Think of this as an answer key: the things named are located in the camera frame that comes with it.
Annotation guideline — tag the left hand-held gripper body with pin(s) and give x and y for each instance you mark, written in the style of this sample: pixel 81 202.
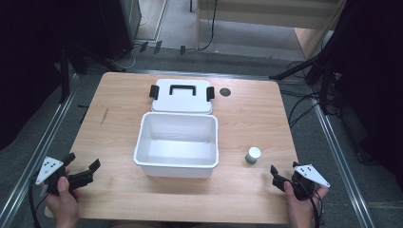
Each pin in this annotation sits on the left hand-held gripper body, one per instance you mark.
pixel 50 167

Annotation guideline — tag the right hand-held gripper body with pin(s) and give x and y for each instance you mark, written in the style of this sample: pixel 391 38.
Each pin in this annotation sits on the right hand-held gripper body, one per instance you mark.
pixel 309 174

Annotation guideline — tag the small white bottle green label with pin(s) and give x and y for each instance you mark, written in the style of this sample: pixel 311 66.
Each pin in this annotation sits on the small white bottle green label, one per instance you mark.
pixel 253 154

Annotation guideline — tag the white plastic storage box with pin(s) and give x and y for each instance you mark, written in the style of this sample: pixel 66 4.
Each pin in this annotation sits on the white plastic storage box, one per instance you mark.
pixel 177 148

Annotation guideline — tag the person's right hand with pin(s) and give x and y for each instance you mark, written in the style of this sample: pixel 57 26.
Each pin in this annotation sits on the person's right hand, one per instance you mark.
pixel 301 212

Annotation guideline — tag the person's left hand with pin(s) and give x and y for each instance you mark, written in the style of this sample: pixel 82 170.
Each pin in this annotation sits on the person's left hand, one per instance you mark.
pixel 63 205

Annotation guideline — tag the black tripod stand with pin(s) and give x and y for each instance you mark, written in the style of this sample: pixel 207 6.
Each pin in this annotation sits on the black tripod stand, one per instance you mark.
pixel 324 88

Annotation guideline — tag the black round table grommet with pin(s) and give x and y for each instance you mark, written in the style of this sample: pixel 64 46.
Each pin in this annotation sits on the black round table grommet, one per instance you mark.
pixel 225 92

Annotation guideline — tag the black curtain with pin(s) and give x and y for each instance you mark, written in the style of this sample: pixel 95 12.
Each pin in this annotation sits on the black curtain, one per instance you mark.
pixel 374 79
pixel 28 63

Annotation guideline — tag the black tape piece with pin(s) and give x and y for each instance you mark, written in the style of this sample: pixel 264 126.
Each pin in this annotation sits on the black tape piece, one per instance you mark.
pixel 182 50
pixel 157 47
pixel 144 46

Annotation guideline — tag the dark cabinet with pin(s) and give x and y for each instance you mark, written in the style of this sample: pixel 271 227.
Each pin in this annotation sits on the dark cabinet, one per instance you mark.
pixel 117 25

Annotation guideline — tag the light wooden furniture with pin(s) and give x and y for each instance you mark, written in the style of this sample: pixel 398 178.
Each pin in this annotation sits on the light wooden furniture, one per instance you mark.
pixel 247 12

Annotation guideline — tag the metal floor rail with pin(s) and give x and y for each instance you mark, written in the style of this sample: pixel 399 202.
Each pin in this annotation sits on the metal floor rail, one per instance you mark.
pixel 202 74
pixel 342 164
pixel 38 158

